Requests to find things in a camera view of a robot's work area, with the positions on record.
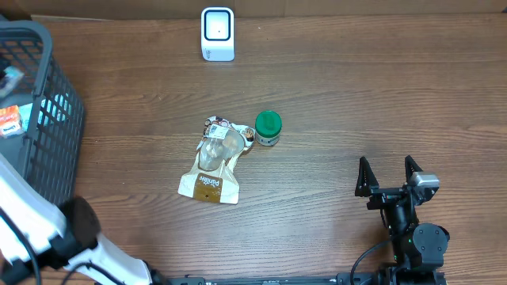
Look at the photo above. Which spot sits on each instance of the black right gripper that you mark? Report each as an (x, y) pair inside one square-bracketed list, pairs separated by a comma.
[(367, 185)]

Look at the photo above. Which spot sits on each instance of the green lid jar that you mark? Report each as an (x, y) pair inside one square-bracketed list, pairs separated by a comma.
[(268, 126)]

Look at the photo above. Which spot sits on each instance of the brown bread pouch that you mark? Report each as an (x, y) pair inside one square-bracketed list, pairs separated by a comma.
[(211, 178)]

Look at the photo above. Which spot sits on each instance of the teal gum packet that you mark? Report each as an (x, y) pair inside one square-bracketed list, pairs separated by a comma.
[(10, 78)]

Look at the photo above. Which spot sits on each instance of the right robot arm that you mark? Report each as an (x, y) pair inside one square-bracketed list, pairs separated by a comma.
[(418, 248)]

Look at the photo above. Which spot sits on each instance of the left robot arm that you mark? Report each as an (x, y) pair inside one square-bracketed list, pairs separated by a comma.
[(36, 234)]

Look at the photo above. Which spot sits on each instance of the white barcode scanner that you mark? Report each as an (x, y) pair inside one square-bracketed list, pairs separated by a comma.
[(217, 34)]

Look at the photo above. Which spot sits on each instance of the grey plastic shopping basket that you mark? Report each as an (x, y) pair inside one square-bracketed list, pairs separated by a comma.
[(46, 153)]

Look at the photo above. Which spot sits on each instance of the orange snack packet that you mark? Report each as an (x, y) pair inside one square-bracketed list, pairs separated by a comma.
[(11, 122)]

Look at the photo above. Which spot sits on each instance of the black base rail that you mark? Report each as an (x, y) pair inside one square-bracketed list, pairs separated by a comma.
[(339, 279)]

